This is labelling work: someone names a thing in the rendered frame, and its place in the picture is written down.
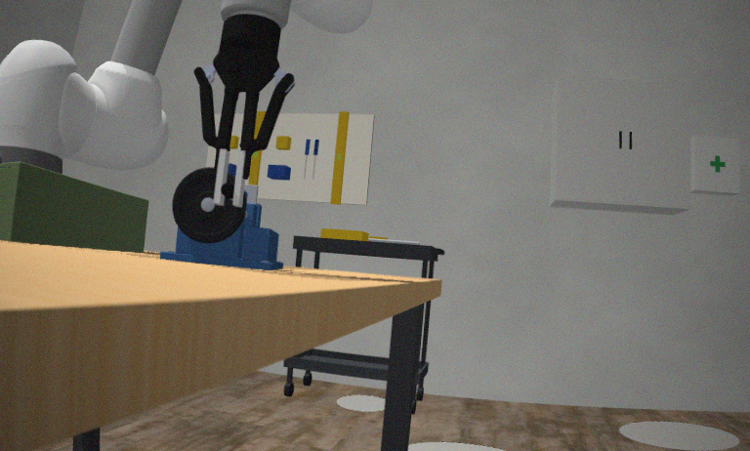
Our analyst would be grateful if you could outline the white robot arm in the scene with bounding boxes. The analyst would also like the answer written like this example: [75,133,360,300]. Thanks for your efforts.
[0,0,373,174]

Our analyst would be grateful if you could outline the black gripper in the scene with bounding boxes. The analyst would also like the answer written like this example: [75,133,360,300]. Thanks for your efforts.
[194,14,295,207]

